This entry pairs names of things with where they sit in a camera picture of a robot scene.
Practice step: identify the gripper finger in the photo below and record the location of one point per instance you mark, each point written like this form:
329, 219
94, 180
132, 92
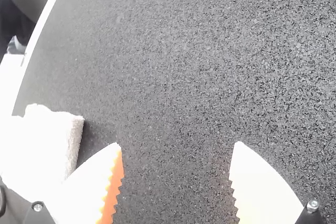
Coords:
257, 192
89, 187

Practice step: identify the pale towel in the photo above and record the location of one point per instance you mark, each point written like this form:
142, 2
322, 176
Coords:
39, 142

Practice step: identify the black mat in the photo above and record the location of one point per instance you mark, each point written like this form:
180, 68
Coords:
197, 64

